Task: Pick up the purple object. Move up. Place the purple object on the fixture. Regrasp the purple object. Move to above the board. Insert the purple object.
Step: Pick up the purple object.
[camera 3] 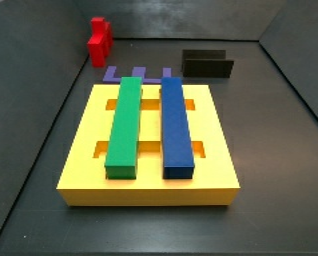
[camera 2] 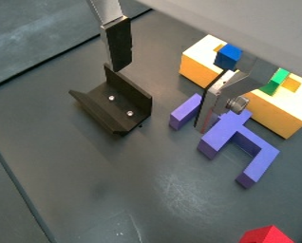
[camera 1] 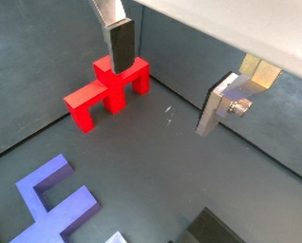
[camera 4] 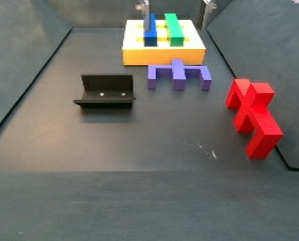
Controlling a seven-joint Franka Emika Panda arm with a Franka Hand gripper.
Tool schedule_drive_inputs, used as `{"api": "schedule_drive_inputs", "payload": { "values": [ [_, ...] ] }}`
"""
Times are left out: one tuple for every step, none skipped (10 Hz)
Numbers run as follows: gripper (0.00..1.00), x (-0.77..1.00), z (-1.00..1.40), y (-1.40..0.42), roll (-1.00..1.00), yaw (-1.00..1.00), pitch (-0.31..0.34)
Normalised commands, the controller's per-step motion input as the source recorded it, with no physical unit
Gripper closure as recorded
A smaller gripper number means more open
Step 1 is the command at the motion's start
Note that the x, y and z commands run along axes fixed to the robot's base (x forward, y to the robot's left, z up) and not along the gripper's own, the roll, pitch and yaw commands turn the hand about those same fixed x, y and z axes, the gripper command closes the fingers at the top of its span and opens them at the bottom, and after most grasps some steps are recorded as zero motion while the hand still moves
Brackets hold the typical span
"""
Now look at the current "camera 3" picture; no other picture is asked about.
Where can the blue long bar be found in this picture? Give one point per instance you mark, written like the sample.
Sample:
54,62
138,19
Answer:
178,157

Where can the purple comb-shaped block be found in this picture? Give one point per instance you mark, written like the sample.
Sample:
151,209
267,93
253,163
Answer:
138,72

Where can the red comb-shaped block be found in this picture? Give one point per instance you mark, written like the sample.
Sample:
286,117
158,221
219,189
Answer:
100,41

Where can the green long bar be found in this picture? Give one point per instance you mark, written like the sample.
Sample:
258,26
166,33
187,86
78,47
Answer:
122,153

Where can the black angled fixture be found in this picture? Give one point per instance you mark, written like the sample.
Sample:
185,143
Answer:
206,64

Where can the yellow slotted board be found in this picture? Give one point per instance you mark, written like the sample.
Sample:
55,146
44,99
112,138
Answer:
84,185

